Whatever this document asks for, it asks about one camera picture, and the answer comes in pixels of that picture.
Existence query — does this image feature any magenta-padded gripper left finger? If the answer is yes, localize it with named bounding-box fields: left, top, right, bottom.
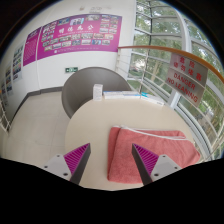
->
left=42, top=143, right=92, bottom=186

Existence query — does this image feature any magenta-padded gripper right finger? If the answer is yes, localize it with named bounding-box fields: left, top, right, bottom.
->
left=131, top=143, right=183, bottom=186

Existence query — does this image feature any pink terry towel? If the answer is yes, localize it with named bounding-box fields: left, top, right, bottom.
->
left=107, top=125, right=202, bottom=185

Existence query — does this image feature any flat white and blue box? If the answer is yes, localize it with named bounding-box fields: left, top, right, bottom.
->
left=139, top=92, right=166, bottom=107

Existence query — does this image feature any small upright white box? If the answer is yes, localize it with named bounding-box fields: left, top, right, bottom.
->
left=92, top=83, right=104, bottom=102

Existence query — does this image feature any grey round-backed chair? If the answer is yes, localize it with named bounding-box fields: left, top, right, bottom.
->
left=61, top=66, right=133, bottom=120

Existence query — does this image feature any long flat white box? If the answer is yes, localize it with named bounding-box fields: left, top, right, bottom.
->
left=102, top=90, right=142, bottom=100

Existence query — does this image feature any white stair railing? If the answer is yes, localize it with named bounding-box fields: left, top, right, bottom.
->
left=0, top=99, right=11, bottom=133

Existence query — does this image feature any green exit sign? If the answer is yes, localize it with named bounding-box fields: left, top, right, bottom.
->
left=64, top=66, right=79, bottom=74

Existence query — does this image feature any metal red-lettered warning sign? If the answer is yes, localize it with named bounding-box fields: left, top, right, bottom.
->
left=165, top=53, right=209, bottom=108

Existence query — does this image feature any white railing with orange handrail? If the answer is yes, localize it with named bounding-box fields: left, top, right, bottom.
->
left=114, top=45, right=224, bottom=162

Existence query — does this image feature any narrow magenta text poster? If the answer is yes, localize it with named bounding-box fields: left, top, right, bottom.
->
left=22, top=27, right=42, bottom=67

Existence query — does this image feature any large magenta photo poster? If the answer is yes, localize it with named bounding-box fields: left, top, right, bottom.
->
left=36, top=13, right=123, bottom=61

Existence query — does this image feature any wall photo display panel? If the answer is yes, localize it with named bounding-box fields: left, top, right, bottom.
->
left=12, top=44, right=25, bottom=83

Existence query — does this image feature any white-framed glass window wall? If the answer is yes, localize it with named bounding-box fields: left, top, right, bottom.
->
left=132, top=0, right=224, bottom=161

